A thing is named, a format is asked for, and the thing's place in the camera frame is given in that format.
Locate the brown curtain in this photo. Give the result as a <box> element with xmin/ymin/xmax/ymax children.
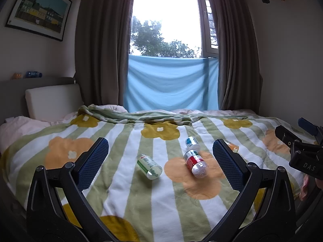
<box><xmin>74</xmin><ymin>0</ymin><xmax>138</xmax><ymax>113</ymax></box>
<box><xmin>205</xmin><ymin>0</ymin><xmax>262</xmax><ymax>111</ymax></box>

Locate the clear cup green label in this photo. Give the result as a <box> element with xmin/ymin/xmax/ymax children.
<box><xmin>136</xmin><ymin>154</ymin><xmax>163</xmax><ymax>180</ymax></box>

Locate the clear cup red label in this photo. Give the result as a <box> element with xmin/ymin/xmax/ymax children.
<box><xmin>183</xmin><ymin>149</ymin><xmax>210</xmax><ymax>178</ymax></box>

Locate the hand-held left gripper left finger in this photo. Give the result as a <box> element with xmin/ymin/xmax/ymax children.
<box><xmin>26</xmin><ymin>137</ymin><xmax>114</xmax><ymax>242</ymax></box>

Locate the light blue cloth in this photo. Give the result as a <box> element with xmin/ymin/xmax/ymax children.
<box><xmin>123</xmin><ymin>55</ymin><xmax>220</xmax><ymax>113</ymax></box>

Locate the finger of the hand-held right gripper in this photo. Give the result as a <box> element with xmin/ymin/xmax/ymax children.
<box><xmin>297</xmin><ymin>117</ymin><xmax>323</xmax><ymax>145</ymax></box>
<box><xmin>275</xmin><ymin>125</ymin><xmax>304</xmax><ymax>155</ymax></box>

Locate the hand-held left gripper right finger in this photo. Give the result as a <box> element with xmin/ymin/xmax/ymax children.
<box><xmin>213</xmin><ymin>139</ymin><xmax>296</xmax><ymax>242</ymax></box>

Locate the framed wall picture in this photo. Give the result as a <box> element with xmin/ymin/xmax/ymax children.
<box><xmin>5</xmin><ymin>0</ymin><xmax>73</xmax><ymax>42</ymax></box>

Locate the cream headboard cushion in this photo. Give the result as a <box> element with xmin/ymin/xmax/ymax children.
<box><xmin>25</xmin><ymin>83</ymin><xmax>84</xmax><ymax>120</ymax></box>

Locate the white cup blue label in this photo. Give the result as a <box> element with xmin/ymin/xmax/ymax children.
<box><xmin>185</xmin><ymin>136</ymin><xmax>201</xmax><ymax>151</ymax></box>

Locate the orange cup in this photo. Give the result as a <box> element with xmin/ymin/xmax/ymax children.
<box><xmin>223</xmin><ymin>140</ymin><xmax>239</xmax><ymax>153</ymax></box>

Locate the grey bed headboard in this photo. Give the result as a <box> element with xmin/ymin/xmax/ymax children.
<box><xmin>0</xmin><ymin>77</ymin><xmax>77</xmax><ymax>124</ymax></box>

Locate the striped flower blanket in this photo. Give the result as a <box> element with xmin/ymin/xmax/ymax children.
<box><xmin>0</xmin><ymin>104</ymin><xmax>306</xmax><ymax>242</ymax></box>

